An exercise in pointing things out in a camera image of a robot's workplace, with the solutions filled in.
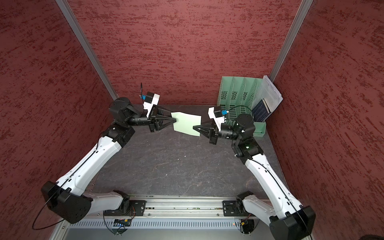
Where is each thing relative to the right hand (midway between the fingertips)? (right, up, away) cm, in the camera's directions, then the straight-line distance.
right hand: (193, 129), depth 60 cm
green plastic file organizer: (+35, +23, +57) cm, 71 cm away
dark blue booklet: (+46, +10, +40) cm, 62 cm away
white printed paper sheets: (+48, +22, +36) cm, 64 cm away
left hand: (-8, +4, -1) cm, 9 cm away
